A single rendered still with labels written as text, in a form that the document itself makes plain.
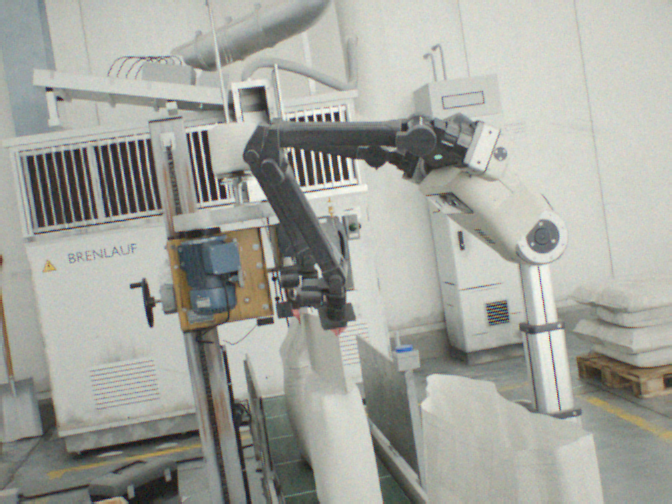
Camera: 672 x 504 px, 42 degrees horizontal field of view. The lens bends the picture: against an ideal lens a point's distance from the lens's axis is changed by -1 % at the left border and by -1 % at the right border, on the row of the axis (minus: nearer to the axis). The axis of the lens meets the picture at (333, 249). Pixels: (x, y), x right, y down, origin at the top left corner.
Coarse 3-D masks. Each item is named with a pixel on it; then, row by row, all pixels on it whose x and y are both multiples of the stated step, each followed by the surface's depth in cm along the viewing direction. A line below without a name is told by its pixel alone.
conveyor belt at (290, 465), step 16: (272, 400) 478; (272, 416) 441; (272, 432) 408; (288, 432) 404; (272, 448) 381; (288, 448) 377; (288, 464) 353; (304, 464) 350; (288, 480) 332; (304, 480) 329; (384, 480) 315; (288, 496) 313; (304, 496) 311; (384, 496) 298; (400, 496) 295
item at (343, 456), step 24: (312, 336) 295; (312, 360) 305; (336, 360) 268; (312, 384) 285; (336, 384) 272; (312, 408) 272; (336, 408) 266; (360, 408) 267; (312, 432) 279; (336, 432) 265; (360, 432) 267; (312, 456) 291; (336, 456) 265; (360, 456) 266; (336, 480) 266; (360, 480) 266
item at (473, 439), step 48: (432, 384) 136; (480, 384) 130; (432, 432) 120; (480, 432) 132; (528, 432) 116; (576, 432) 106; (432, 480) 120; (480, 480) 106; (528, 480) 93; (576, 480) 91
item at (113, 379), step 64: (128, 128) 562; (192, 128) 573; (64, 192) 570; (128, 192) 574; (320, 192) 582; (64, 256) 562; (128, 256) 568; (64, 320) 564; (128, 320) 569; (256, 320) 581; (384, 320) 593; (64, 384) 565; (128, 384) 570
